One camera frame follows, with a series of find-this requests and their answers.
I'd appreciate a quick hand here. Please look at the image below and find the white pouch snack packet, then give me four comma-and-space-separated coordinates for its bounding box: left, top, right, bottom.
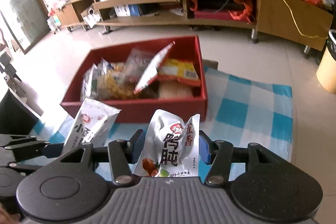
62, 98, 121, 154

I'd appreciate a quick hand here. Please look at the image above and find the white duck gizzard pouch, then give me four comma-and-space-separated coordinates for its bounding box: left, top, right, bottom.
134, 110, 201, 178

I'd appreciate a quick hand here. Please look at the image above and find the waffle snack bag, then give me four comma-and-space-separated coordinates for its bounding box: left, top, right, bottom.
80, 59, 137, 102

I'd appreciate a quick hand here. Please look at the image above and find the white round cake packet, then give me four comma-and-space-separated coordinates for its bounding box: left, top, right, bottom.
158, 81, 193, 99

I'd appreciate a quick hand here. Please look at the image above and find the red white snack packet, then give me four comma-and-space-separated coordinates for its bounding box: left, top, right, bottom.
134, 42, 175, 94

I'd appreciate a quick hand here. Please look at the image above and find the red yellow snack packet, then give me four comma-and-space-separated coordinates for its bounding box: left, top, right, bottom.
157, 59, 201, 87

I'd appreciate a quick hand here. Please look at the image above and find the blue white checkered tablecloth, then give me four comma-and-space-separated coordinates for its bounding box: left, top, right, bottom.
29, 67, 293, 161

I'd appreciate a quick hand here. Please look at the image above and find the red cardboard box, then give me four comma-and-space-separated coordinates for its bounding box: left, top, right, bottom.
61, 36, 208, 123

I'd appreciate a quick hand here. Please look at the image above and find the yellow trash bin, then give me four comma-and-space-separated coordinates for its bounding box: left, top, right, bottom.
316, 29, 336, 94

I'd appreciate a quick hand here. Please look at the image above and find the orange plastic bag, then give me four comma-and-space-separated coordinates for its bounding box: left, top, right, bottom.
190, 0, 255, 24

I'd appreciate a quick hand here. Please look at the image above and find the blue white box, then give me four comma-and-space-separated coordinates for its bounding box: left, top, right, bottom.
114, 5, 143, 17

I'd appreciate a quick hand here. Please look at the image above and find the wooden TV stand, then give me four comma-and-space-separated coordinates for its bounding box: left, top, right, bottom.
55, 0, 334, 51

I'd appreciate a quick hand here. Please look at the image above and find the yellow cable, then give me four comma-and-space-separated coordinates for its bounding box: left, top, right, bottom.
247, 0, 330, 40

